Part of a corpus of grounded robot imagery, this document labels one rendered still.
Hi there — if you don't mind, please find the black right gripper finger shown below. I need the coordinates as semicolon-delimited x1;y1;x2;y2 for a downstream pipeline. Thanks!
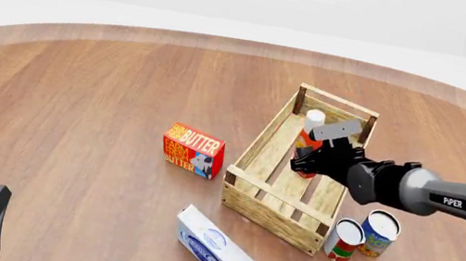
287;145;330;182

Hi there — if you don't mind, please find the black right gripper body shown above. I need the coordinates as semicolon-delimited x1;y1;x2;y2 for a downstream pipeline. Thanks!
315;133;370;187

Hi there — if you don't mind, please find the red ketchup bottle white cap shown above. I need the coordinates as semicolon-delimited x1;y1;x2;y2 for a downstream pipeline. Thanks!
289;106;330;182

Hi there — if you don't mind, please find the wooden slat tray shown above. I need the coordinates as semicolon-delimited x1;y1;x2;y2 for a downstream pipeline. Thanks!
213;71;384;261

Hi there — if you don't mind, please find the red and white tin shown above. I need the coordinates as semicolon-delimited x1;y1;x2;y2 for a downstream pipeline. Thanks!
321;214;370;261

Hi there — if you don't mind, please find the blue and yellow tin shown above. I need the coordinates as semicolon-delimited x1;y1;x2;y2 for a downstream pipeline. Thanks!
355;206;405;261

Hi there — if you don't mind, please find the red butter box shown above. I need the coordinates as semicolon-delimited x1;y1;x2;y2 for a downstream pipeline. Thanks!
157;119;230;183

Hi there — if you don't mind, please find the white and blue box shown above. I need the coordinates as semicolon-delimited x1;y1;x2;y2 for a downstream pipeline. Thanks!
169;201;266;261

